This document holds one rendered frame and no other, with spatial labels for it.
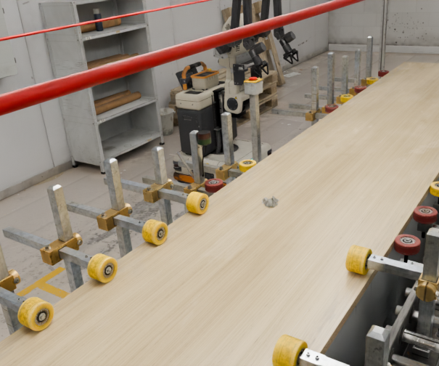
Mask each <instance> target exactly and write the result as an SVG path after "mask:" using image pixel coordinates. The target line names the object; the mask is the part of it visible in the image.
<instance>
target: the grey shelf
mask: <svg viewBox="0 0 439 366"><path fill-rule="evenodd" d="M110 2H111V3H110ZM116 5H117V6H116ZM143 5H144V6H143ZM111 6H112V7H111ZM39 7H40V11H41V17H42V21H43V25H44V30H46V29H50V28H57V27H61V26H66V25H72V24H77V23H84V22H88V21H92V20H94V10H93V9H100V13H101V16H102V19H104V18H108V17H112V16H113V17H115V16H119V15H127V14H131V13H135V12H142V11H146V10H147V5H146V0H143V1H142V0H116V1H115V0H56V1H46V2H41V3H39ZM144 16H145V17H144ZM145 21H146V23H145ZM146 27H147V29H146ZM115 34H116V35H115ZM45 35H46V41H47V45H48V49H49V56H50V59H51V63H52V70H53V73H54V79H56V78H61V77H64V76H68V75H71V74H74V73H79V72H82V71H85V70H88V67H87V62H90V61H93V60H98V59H102V58H104V57H109V56H113V55H116V54H118V53H119V54H123V53H124V54H129V55H130V54H135V53H138V54H139V55H141V54H146V53H149V52H152V45H151V38H150V32H149V22H148V16H147V13H144V14H140V15H133V16H129V17H122V18H121V24H120V25H118V26H114V27H110V28H103V31H97V30H93V31H89V32H85V33H82V32H81V27H80V26H76V27H72V28H66V29H62V30H54V31H50V32H46V33H45ZM147 38H148V40H147ZM116 39H117V40H116ZM121 39H122V40H121ZM117 44H118V45H117ZM148 44H149V46H148ZM127 77H128V78H127ZM152 77H153V79H152ZM153 83H154V84H153ZM123 86H124V87H123ZM154 88H155V90H154ZM126 90H129V91H130V92H131V93H134V92H140V93H141V98H140V99H137V100H134V101H132V102H129V103H127V104H124V105H121V106H119V107H116V108H114V109H111V110H108V111H106V112H104V113H101V114H99V115H96V110H95V107H94V101H95V100H98V99H101V98H104V97H108V96H110V95H113V94H117V93H120V92H124V91H126ZM59 101H60V107H61V111H62V117H63V121H64V125H65V131H66V135H67V142H68V145H69V149H70V156H71V160H72V163H73V168H76V167H78V165H77V164H75V160H76V161H79V162H83V163H89V164H93V165H96V166H99V165H100V168H101V174H105V169H104V161H105V160H106V159H108V158H115V157H117V156H119V155H121V154H123V153H126V152H128V151H130V150H132V149H134V148H137V147H139V146H141V145H143V144H145V143H147V142H149V141H152V140H153V139H156V138H158V137H160V138H161V142H160V145H164V144H165V143H164V141H163V130H162V124H161V117H160V107H159V101H158V95H157V84H156V78H155V67H153V68H150V69H147V70H143V71H140V72H138V73H134V74H131V75H129V76H124V77H122V78H118V79H115V80H112V81H108V82H106V83H103V84H100V85H96V86H93V87H90V88H87V89H83V90H80V91H77V92H74V93H72V94H67V95H65V96H62V97H59ZM156 105H157V107H156ZM90 106H91V107H90ZM132 111H133V112H132ZM90 114H91V115H90ZM158 121H159V123H158ZM134 125H135V126H134ZM159 127H160V129H159ZM130 128H131V129H130Z"/></svg>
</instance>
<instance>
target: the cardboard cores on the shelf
mask: <svg viewBox="0 0 439 366"><path fill-rule="evenodd" d="M120 24H121V19H120V18H118V19H114V20H107V21H103V22H102V25H103V28H110V27H114V26H118V25H120ZM80 27H81V32H82V33H85V32H89V31H95V30H96V26H95V23H92V24H88V25H81V26H80ZM135 56H139V54H138V53H135V54H130V55H129V54H116V55H113V56H109V57H104V58H102V59H98V60H93V61H90V62H87V67H88V70H89V69H92V68H97V67H99V66H103V65H107V64H110V63H113V62H117V61H121V60H125V59H128V58H131V57H135ZM140 98H141V93H140V92H139V91H136V92H134V93H131V92H130V91H129V90H126V91H122V92H120V93H117V94H113V95H110V96H108V97H104V98H101V99H98V100H95V101H94V107H95V110H96V115H99V114H101V113H104V112H106V111H108V110H111V109H114V108H116V107H119V106H121V105H124V104H127V103H129V102H132V101H134V100H137V99H140Z"/></svg>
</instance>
